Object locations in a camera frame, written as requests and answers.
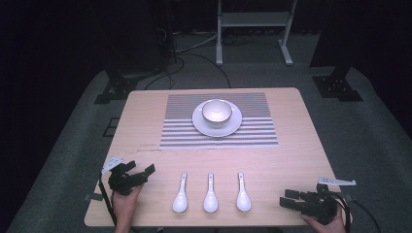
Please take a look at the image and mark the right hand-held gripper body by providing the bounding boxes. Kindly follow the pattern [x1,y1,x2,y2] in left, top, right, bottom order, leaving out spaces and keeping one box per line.
[299,176,358,226]

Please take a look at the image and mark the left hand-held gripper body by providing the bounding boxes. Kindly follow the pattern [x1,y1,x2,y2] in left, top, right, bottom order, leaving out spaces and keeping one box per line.
[101,156,146,196]

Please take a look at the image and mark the person's left hand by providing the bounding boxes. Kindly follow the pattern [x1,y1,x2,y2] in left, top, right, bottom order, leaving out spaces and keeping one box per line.
[111,183,146,225]

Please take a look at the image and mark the person's right hand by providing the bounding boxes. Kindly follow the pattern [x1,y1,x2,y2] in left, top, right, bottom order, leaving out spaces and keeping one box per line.
[300,205,348,233]

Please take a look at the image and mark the white ceramic spoon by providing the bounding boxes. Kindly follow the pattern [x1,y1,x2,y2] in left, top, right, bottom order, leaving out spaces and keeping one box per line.
[203,172,220,214]
[172,173,189,214]
[235,172,253,213]

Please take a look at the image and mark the striped placemat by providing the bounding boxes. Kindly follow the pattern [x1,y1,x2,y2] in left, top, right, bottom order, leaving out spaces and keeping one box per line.
[159,92,280,150]

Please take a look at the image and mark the white plate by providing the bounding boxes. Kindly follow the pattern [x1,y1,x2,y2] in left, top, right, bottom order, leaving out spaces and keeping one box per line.
[191,98,243,139]

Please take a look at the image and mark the black stand base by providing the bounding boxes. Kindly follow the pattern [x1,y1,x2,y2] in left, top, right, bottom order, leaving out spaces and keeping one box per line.
[312,61,364,103]
[93,68,154,105]

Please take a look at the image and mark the white bowl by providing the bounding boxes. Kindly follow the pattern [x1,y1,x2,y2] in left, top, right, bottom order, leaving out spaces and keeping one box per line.
[201,98,233,128]

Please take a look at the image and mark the white metal stand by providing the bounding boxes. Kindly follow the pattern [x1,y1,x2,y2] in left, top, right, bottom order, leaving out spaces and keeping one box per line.
[216,0,298,67]

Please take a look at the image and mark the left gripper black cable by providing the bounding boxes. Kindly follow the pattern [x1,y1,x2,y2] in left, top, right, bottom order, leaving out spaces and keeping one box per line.
[97,173,119,228]

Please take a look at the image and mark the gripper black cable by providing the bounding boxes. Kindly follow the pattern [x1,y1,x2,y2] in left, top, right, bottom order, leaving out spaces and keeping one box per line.
[329,190,383,233]
[97,173,119,228]

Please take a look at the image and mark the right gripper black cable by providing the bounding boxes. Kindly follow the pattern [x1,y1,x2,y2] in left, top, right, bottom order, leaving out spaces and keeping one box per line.
[329,190,383,233]

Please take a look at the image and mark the grey strap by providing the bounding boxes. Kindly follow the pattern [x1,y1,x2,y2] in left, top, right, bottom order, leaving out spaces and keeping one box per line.
[83,192,103,202]

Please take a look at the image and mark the black floor cable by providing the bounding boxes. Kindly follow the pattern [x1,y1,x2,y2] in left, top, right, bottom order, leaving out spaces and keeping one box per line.
[144,52,232,90]

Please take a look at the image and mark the grey floor cable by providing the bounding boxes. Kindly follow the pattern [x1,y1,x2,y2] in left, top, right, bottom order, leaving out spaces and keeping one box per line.
[174,31,218,54]

